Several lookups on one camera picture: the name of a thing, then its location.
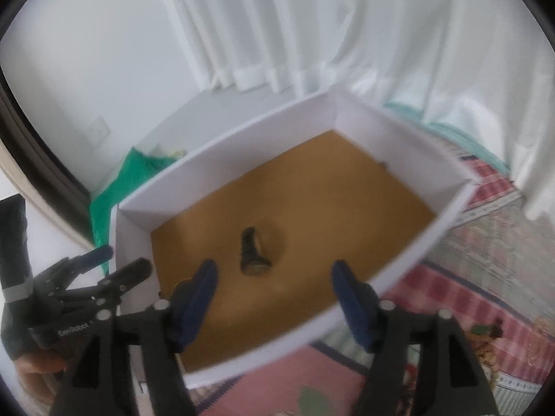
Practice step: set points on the teal striped bedsheet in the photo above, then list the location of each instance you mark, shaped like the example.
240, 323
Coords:
438, 128

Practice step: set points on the patchwork plaid blanket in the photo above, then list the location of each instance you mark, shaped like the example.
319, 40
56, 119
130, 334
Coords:
459, 299

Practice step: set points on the white curtain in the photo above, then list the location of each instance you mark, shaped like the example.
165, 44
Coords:
347, 26

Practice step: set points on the white box with brown bottom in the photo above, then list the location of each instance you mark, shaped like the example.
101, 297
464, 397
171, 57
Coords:
303, 208

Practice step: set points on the person's left hand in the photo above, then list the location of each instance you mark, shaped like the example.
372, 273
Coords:
39, 372

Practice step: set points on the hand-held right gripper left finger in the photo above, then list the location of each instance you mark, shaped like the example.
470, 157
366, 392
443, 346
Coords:
199, 305

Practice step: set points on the green plastic bag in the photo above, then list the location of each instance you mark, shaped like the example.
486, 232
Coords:
117, 190

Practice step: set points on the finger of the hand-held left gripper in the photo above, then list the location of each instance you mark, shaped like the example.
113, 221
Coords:
128, 273
89, 259

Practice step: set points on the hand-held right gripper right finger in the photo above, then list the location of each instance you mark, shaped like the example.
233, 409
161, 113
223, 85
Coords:
352, 307

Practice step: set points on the white wall socket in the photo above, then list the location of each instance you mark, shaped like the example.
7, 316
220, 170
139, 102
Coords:
98, 131

